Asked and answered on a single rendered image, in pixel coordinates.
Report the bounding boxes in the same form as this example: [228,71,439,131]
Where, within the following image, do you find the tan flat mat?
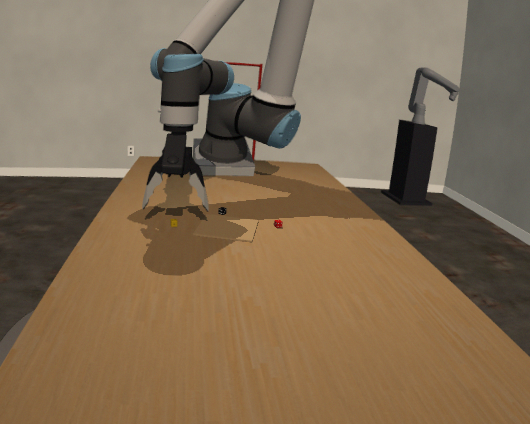
[193,214,258,242]

